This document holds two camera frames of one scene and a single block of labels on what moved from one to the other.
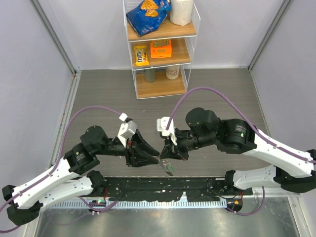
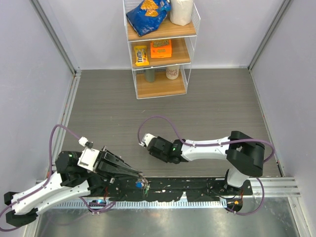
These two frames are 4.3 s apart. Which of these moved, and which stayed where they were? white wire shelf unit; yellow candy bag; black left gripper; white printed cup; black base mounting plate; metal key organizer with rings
Moved: metal key organizer with rings; black left gripper
Stayed: black base mounting plate; yellow candy bag; white wire shelf unit; white printed cup
